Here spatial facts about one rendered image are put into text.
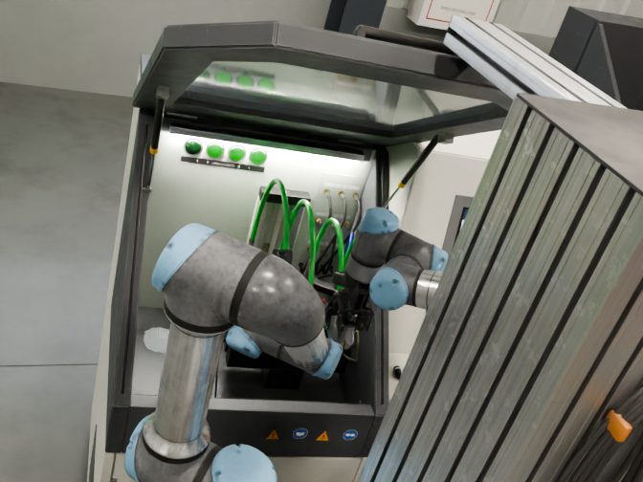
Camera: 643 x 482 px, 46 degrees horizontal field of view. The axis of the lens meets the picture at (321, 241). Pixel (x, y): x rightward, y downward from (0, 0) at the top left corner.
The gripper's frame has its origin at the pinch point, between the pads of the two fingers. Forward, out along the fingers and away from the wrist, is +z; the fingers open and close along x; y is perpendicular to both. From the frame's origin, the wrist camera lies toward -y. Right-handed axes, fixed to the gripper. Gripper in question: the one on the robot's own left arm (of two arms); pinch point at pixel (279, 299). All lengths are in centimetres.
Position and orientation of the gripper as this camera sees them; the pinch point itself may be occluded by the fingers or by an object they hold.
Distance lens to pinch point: 181.0
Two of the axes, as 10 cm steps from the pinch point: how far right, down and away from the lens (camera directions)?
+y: -0.2, 9.6, -2.7
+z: -0.2, 2.7, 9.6
